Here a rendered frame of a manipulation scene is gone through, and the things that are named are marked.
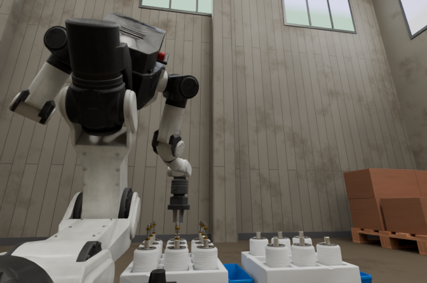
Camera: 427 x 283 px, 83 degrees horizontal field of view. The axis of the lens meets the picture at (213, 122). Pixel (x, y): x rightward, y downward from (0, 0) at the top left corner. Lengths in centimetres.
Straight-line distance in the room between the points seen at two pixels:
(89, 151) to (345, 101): 417
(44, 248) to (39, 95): 66
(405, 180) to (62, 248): 347
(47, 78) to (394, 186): 336
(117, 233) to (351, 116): 412
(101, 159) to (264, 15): 429
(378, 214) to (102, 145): 296
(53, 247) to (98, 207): 29
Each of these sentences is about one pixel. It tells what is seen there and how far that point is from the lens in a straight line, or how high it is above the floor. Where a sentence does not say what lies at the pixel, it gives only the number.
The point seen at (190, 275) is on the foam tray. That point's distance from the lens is 105.
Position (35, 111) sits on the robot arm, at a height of 75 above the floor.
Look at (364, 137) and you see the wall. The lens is 451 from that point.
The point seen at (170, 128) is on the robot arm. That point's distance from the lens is 104.
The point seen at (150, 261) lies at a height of 21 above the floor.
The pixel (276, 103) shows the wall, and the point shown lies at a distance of 388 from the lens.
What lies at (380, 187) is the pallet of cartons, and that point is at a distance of 335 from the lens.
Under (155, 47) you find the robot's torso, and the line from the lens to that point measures 85.
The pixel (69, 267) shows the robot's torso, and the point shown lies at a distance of 43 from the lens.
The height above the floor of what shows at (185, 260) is 21.
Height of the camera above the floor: 41
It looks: 19 degrees up
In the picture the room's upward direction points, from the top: straight up
